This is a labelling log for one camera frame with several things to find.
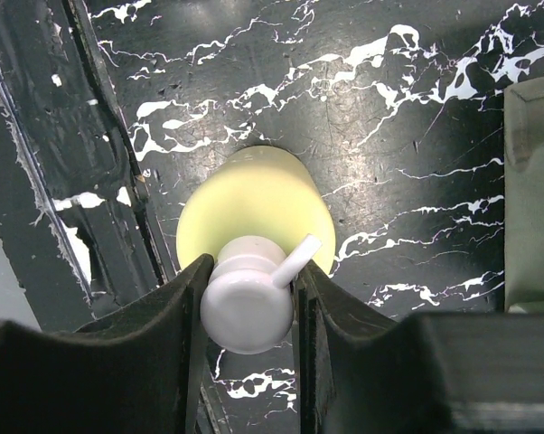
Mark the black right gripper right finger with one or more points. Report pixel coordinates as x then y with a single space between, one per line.
358 371

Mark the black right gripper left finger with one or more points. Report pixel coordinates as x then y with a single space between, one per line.
137 370

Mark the yellow round pump bottle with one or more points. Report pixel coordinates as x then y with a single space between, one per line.
262 218

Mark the green canvas bag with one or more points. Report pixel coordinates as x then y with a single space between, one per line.
524 197

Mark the black front mounting rail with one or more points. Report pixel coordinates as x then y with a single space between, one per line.
76 219

